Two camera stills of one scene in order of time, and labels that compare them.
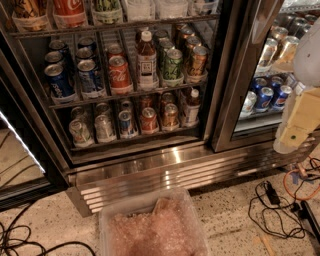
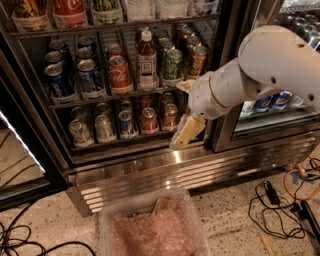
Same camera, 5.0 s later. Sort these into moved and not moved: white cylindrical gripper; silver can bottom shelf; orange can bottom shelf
Moved: white cylindrical gripper
Not moved: silver can bottom shelf; orange can bottom shelf
